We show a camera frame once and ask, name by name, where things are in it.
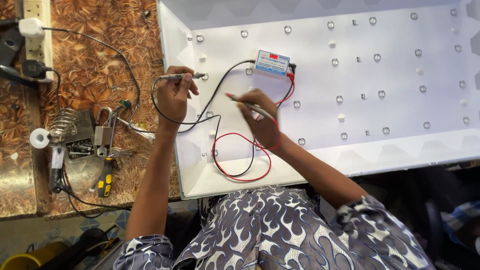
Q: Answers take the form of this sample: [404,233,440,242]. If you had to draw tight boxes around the person's right hand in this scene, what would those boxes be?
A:
[236,89,286,151]

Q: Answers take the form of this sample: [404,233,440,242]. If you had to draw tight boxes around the person's left hand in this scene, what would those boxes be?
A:
[155,66,200,131]

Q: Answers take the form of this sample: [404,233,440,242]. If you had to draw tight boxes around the grey test probe red tip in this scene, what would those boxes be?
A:
[225,92,277,121]

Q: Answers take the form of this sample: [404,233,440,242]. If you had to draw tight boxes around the grey test probe black tip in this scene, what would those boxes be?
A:
[159,73,208,80]

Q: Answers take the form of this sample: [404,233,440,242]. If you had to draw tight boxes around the white backlight tester box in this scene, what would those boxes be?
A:
[253,49,292,80]

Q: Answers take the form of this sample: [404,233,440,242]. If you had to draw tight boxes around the red probe lead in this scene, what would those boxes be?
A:
[211,72,297,183]

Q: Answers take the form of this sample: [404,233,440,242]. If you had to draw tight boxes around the black probe lead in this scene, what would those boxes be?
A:
[151,63,298,178]

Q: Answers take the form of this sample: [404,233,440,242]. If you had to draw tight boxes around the metal tweezers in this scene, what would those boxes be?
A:
[115,116,156,142]

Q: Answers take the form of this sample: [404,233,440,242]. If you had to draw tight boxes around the rows of round LED lenses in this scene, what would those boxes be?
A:
[196,8,471,157]

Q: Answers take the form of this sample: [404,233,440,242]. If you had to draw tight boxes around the person's patterned blue white garment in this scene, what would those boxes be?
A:
[112,185,436,270]

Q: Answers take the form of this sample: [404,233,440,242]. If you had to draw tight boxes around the bunch of keys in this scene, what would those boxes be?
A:
[108,146,138,168]

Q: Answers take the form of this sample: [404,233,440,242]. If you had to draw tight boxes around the white backlight panel tray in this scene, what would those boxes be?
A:
[157,0,480,200]

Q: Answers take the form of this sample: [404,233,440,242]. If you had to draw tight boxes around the silver padlock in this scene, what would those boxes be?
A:
[93,106,115,157]

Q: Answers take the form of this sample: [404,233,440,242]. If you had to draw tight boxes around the yellow black screwdriver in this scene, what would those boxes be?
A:
[97,157,114,199]

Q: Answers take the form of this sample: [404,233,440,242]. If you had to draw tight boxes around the pile of screws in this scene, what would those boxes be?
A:
[66,139,95,158]

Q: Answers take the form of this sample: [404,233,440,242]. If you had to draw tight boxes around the metal soldering iron stand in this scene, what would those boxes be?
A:
[47,108,97,161]

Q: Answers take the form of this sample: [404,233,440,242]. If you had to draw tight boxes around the white roll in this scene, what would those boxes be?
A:
[29,128,50,149]

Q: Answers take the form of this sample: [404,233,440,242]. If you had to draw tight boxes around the black plug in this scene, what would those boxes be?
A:
[21,59,53,80]

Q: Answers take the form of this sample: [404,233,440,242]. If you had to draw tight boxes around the white power strip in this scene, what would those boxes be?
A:
[22,0,54,83]

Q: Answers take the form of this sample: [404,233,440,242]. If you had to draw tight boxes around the black object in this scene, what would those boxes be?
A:
[37,225,125,270]

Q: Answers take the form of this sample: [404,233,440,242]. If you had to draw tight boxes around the white plug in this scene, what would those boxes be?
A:
[18,17,45,38]

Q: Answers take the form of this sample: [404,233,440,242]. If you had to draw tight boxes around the blue checked cloth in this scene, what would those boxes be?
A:
[440,200,480,256]

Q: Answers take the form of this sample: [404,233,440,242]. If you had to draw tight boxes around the black device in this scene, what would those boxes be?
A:
[0,25,39,90]

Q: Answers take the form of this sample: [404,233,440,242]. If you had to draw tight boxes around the yellow container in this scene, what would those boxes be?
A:
[0,241,69,270]

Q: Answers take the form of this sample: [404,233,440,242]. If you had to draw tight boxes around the black tester power cable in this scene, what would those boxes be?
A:
[41,26,257,134]

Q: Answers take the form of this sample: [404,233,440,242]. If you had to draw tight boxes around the black soldering iron cable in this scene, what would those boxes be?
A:
[60,184,133,220]

